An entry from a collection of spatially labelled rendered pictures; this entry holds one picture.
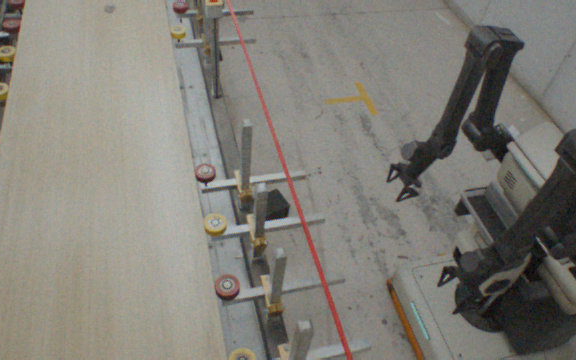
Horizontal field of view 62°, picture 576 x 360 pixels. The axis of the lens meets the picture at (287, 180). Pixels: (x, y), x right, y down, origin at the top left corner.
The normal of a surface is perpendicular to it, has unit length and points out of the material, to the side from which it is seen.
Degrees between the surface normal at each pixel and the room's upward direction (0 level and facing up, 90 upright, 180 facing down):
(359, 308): 0
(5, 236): 0
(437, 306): 0
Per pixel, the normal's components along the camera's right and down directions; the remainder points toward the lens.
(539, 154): -0.59, -0.40
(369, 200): 0.09, -0.66
